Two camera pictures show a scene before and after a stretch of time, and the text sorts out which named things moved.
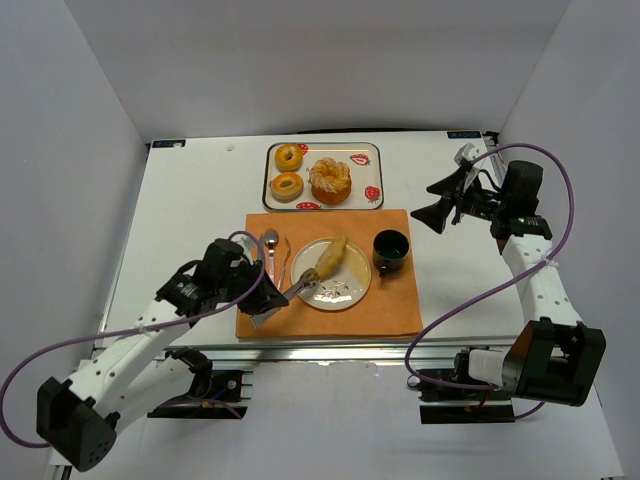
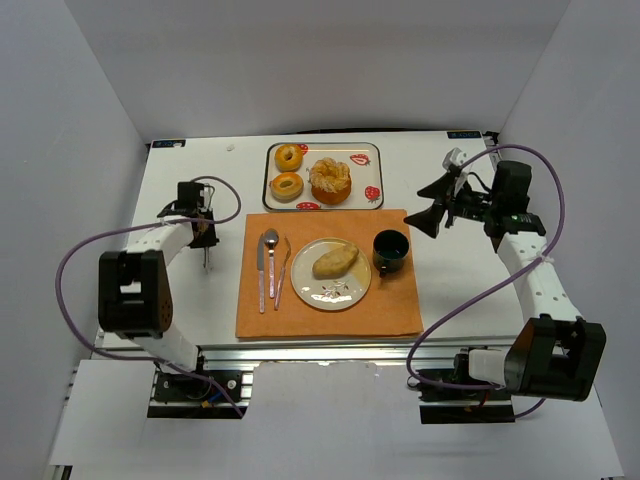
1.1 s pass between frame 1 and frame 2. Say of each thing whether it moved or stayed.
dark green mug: stayed
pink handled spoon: stayed
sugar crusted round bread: stayed
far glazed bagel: stayed
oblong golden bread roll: moved
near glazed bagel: stayed
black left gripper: moved
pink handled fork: stayed
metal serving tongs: moved
